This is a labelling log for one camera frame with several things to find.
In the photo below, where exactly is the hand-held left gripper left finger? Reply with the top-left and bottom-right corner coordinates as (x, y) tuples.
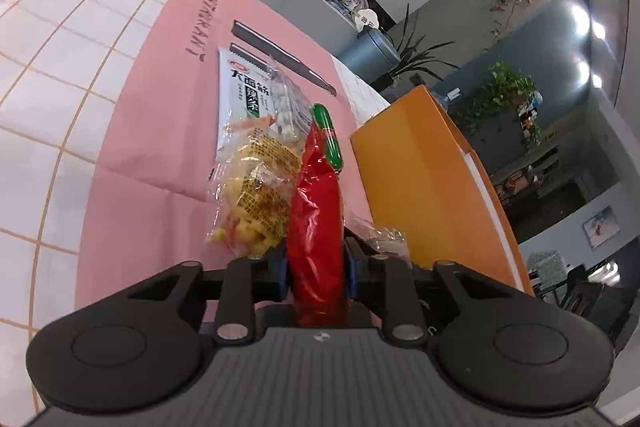
(125, 257), (291, 349)

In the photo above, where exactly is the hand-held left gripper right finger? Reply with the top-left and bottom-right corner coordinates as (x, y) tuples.
(342, 238), (520, 349)

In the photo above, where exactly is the clear bag of pale pieces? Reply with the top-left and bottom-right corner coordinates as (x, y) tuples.
(345, 214), (412, 265)

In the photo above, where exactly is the red snack bag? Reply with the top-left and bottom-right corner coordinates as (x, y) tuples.
(286, 124), (347, 329)

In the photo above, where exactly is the yellow puff snack bag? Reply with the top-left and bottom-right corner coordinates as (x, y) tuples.
(206, 116), (303, 258)

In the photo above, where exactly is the orange cardboard box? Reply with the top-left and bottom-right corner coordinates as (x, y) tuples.
(349, 85), (536, 298)

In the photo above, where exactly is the green tube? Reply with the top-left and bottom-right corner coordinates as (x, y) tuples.
(311, 103), (347, 174)

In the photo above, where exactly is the clear candy bag white label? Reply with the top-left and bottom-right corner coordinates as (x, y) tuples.
(267, 57), (315, 148)

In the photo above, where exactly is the white and green snack packet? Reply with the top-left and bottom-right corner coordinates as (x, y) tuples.
(210, 47), (278, 198)

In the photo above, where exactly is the dark drawer cabinet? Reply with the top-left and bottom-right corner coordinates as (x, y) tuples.
(470, 107), (561, 188)

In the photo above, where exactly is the grey-blue trash can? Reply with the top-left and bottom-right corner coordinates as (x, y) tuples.
(332, 27), (401, 80)

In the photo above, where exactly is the tall potted plant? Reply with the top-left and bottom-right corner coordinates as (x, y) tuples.
(380, 4), (461, 100)

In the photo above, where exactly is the dark chair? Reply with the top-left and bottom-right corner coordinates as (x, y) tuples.
(555, 264), (621, 338)

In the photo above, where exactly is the ivy plant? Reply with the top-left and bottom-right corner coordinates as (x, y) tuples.
(452, 62), (543, 148)

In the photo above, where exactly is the white round gadget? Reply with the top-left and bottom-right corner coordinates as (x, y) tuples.
(354, 8), (381, 32)

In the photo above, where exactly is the checked printed tablecloth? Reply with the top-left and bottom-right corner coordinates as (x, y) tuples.
(0, 0), (391, 413)

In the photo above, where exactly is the small unframed wall picture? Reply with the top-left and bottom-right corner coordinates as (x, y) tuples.
(582, 206), (621, 250)

